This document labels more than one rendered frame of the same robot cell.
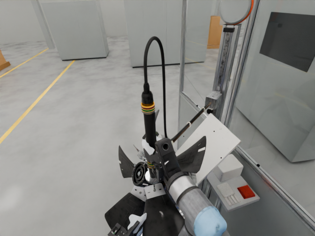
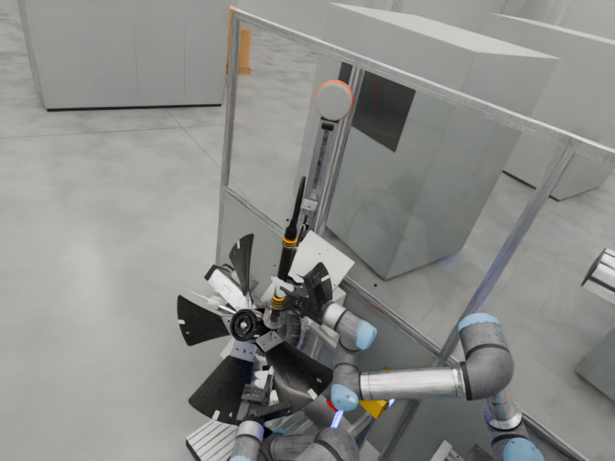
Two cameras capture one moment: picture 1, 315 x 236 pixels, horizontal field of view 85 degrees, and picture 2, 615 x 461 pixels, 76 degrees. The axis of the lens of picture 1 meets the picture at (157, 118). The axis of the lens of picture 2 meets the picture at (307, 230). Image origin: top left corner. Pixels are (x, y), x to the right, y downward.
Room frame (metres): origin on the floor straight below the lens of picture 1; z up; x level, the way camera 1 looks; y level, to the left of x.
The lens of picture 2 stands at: (-0.33, 0.54, 2.35)
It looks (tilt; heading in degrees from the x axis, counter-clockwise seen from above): 34 degrees down; 324
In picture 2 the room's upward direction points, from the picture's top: 13 degrees clockwise
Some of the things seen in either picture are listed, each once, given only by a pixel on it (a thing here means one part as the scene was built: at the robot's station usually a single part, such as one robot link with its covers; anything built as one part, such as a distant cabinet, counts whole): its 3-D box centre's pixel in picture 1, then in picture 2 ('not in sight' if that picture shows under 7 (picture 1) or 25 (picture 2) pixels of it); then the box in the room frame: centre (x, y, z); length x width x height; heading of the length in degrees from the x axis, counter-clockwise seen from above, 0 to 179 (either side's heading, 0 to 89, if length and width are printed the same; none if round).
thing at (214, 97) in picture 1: (213, 99); (308, 210); (0.95, -0.36, 1.39); 0.10 x 0.07 x 0.08; 141
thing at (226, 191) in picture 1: (228, 194); (334, 332); (0.62, -0.44, 0.87); 0.15 x 0.09 x 0.02; 17
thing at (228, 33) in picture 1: (219, 83); (314, 187); (0.99, -0.39, 1.48); 0.05 x 0.03 x 0.62; 51
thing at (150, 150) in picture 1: (146, 151); (280, 289); (0.44, 0.04, 1.48); 0.09 x 0.03 x 0.06; 35
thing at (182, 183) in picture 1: (183, 188); (334, 315); (0.28, -0.07, 1.48); 0.08 x 0.05 x 0.08; 116
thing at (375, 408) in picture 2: not in sight; (381, 392); (0.20, -0.36, 1.02); 0.16 x 0.10 x 0.11; 106
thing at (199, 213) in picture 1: (200, 214); (355, 330); (0.21, -0.10, 1.48); 0.11 x 0.08 x 0.09; 26
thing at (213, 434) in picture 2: not in sight; (255, 437); (0.65, -0.13, 0.04); 0.62 x 0.46 x 0.08; 106
